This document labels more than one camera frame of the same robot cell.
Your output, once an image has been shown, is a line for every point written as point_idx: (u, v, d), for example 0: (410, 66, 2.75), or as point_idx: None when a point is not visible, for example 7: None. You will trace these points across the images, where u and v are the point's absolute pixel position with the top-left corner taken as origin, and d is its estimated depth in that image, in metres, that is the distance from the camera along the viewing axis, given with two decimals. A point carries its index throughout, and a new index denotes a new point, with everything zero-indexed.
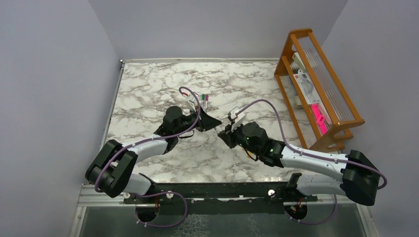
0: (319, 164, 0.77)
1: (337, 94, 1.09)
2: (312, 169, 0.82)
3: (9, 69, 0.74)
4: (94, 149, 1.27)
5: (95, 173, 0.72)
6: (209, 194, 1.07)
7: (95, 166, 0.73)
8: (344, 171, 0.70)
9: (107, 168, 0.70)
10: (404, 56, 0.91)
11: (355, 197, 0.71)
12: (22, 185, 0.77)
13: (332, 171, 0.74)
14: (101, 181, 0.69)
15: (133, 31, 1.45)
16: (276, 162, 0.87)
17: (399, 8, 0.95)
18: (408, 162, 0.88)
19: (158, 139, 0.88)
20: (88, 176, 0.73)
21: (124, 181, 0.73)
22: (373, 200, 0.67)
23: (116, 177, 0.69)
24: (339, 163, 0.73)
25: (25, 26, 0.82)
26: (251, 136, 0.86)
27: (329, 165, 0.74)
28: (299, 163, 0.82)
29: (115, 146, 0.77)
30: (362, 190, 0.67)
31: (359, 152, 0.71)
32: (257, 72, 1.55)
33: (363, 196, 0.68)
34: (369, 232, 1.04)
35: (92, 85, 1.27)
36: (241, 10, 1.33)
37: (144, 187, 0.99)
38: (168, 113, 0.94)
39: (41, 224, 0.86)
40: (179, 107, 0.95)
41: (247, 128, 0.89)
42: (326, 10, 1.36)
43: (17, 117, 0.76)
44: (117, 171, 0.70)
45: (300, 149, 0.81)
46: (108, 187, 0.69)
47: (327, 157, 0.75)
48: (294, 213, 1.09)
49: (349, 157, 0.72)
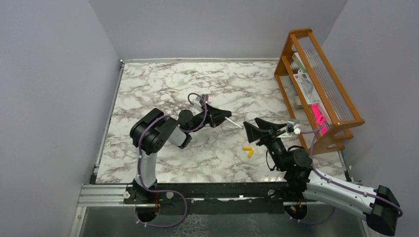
0: (348, 195, 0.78)
1: (337, 94, 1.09)
2: (336, 197, 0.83)
3: (9, 69, 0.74)
4: (94, 149, 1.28)
5: (138, 132, 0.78)
6: (209, 194, 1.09)
7: (140, 124, 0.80)
8: (373, 205, 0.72)
9: (151, 127, 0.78)
10: (404, 56, 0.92)
11: (375, 227, 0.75)
12: (22, 186, 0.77)
13: (360, 204, 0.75)
14: (144, 138, 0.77)
15: (133, 32, 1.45)
16: (301, 186, 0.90)
17: (399, 8, 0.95)
18: (407, 162, 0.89)
19: (180, 130, 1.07)
20: (132, 133, 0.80)
21: (162, 143, 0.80)
22: (393, 231, 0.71)
23: (159, 135, 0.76)
24: (368, 196, 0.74)
25: (25, 26, 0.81)
26: (302, 165, 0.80)
27: (358, 197, 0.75)
28: (325, 190, 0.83)
29: (160, 111, 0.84)
30: (387, 224, 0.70)
31: (387, 188, 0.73)
32: (257, 72, 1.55)
33: (385, 227, 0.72)
34: (369, 232, 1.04)
35: (92, 85, 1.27)
36: (241, 10, 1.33)
37: (151, 178, 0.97)
38: (181, 116, 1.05)
39: (40, 224, 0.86)
40: (189, 111, 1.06)
41: (300, 155, 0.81)
42: (326, 10, 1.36)
43: (17, 117, 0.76)
44: (161, 130, 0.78)
45: (328, 177, 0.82)
46: (150, 143, 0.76)
47: (356, 189, 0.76)
48: (294, 214, 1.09)
49: (377, 192, 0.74)
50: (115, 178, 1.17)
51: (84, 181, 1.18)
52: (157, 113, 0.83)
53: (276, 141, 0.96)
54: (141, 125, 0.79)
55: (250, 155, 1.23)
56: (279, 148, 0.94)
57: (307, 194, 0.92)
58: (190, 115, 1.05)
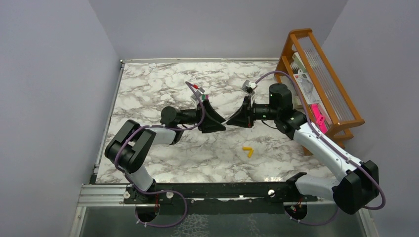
0: (329, 155, 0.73)
1: (337, 94, 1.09)
2: (319, 157, 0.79)
3: (9, 68, 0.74)
4: (94, 149, 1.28)
5: (113, 150, 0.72)
6: (209, 194, 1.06)
7: (114, 142, 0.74)
8: (349, 172, 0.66)
9: (126, 145, 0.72)
10: (403, 57, 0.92)
11: (339, 198, 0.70)
12: (22, 185, 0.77)
13: (337, 167, 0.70)
14: (121, 158, 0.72)
15: (133, 32, 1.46)
16: (288, 130, 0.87)
17: (399, 8, 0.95)
18: (406, 163, 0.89)
19: (167, 130, 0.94)
20: (106, 153, 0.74)
21: (141, 159, 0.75)
22: (354, 208, 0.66)
23: (136, 153, 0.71)
24: (350, 164, 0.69)
25: (25, 25, 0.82)
26: (275, 93, 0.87)
27: (339, 160, 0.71)
28: (311, 144, 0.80)
29: (135, 125, 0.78)
30: (352, 194, 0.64)
31: (375, 165, 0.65)
32: (257, 72, 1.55)
33: (347, 200, 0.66)
34: (369, 232, 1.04)
35: (92, 85, 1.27)
36: (241, 10, 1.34)
37: (148, 181, 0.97)
38: (164, 116, 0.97)
39: (40, 224, 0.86)
40: (171, 107, 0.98)
41: (274, 86, 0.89)
42: (327, 9, 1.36)
43: (20, 119, 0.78)
44: (137, 146, 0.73)
45: (319, 133, 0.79)
46: (128, 162, 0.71)
47: (343, 153, 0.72)
48: (294, 213, 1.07)
49: (362, 164, 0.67)
50: (115, 178, 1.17)
51: (84, 181, 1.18)
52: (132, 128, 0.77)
53: (256, 105, 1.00)
54: (116, 143, 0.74)
55: (250, 155, 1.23)
56: (264, 108, 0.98)
57: (298, 183, 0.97)
58: (175, 113, 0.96)
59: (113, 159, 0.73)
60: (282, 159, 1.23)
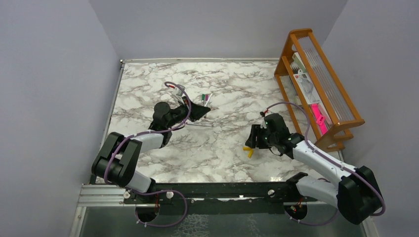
0: (325, 165, 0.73)
1: (337, 94, 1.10)
2: (316, 169, 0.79)
3: (9, 69, 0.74)
4: (94, 149, 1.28)
5: (101, 167, 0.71)
6: (209, 194, 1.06)
7: (101, 158, 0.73)
8: (344, 177, 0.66)
9: (113, 159, 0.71)
10: (403, 58, 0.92)
11: (344, 208, 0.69)
12: (22, 185, 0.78)
13: (334, 176, 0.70)
14: (110, 173, 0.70)
15: (133, 32, 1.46)
16: (289, 150, 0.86)
17: (400, 9, 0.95)
18: (406, 163, 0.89)
19: (155, 134, 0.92)
20: (94, 171, 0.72)
21: (131, 171, 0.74)
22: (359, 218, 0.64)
23: (125, 168, 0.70)
24: (344, 170, 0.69)
25: (23, 24, 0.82)
26: (269, 120, 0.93)
27: (333, 169, 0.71)
28: (307, 158, 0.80)
29: (119, 138, 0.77)
30: (353, 203, 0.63)
31: (369, 170, 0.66)
32: (257, 72, 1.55)
33: (352, 211, 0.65)
34: (369, 232, 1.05)
35: (91, 85, 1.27)
36: (241, 10, 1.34)
37: (146, 182, 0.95)
38: (157, 110, 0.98)
39: (40, 224, 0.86)
40: (165, 102, 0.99)
41: (268, 115, 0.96)
42: (327, 9, 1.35)
43: (20, 119, 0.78)
44: (124, 160, 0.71)
45: (314, 146, 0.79)
46: (118, 177, 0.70)
47: (336, 162, 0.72)
48: (294, 213, 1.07)
49: (356, 170, 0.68)
50: None
51: (84, 181, 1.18)
52: (116, 140, 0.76)
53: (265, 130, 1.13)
54: (103, 159, 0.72)
55: (250, 155, 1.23)
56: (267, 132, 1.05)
57: (301, 191, 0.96)
58: (167, 105, 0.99)
59: (102, 176, 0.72)
60: (282, 159, 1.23)
